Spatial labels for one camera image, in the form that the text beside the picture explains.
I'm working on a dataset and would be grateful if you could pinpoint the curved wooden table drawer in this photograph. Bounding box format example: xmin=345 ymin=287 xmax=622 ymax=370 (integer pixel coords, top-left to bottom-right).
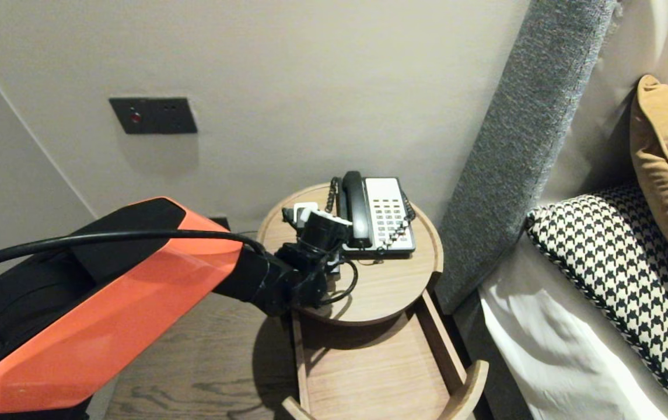
xmin=281 ymin=289 xmax=489 ymax=420

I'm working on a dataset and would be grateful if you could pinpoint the black white wrist camera unit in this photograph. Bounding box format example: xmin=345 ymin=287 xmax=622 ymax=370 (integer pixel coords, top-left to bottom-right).
xmin=282 ymin=202 xmax=354 ymax=253

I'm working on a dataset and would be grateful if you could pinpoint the dark wall switch panel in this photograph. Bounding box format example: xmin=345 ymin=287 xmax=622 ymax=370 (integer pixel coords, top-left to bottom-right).
xmin=109 ymin=97 xmax=198 ymax=135

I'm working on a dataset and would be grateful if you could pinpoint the thin black camera cable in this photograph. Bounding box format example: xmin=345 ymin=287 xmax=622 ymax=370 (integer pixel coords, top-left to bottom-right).
xmin=317 ymin=260 xmax=360 ymax=306

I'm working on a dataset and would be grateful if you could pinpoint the black telephone handset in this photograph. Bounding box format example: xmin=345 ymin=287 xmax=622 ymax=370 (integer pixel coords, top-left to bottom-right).
xmin=342 ymin=170 xmax=373 ymax=250

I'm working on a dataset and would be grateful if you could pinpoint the black white houndstooth pillow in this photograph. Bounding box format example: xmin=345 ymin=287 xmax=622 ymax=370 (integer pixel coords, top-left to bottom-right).
xmin=525 ymin=185 xmax=668 ymax=419

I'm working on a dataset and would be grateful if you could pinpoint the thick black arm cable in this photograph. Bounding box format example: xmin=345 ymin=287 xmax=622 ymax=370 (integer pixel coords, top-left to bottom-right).
xmin=0 ymin=229 xmax=267 ymax=282

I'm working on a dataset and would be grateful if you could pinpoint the white bed sheet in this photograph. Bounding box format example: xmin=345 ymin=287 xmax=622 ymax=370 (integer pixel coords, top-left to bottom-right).
xmin=478 ymin=236 xmax=668 ymax=420

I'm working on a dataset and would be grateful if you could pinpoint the black coiled telephone cord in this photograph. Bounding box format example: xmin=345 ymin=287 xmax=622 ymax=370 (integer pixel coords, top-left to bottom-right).
xmin=325 ymin=178 xmax=417 ymax=266

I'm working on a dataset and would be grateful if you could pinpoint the black and white desk telephone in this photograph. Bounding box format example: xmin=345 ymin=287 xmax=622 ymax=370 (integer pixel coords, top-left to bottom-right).
xmin=340 ymin=177 xmax=417 ymax=260

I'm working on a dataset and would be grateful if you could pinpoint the white bed pillow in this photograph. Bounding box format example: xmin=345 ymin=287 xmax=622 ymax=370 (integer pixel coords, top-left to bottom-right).
xmin=541 ymin=0 xmax=668 ymax=205

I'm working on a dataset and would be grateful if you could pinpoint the grey upholstered bed headboard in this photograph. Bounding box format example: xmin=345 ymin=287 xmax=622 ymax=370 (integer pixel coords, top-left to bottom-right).
xmin=436 ymin=0 xmax=623 ymax=420

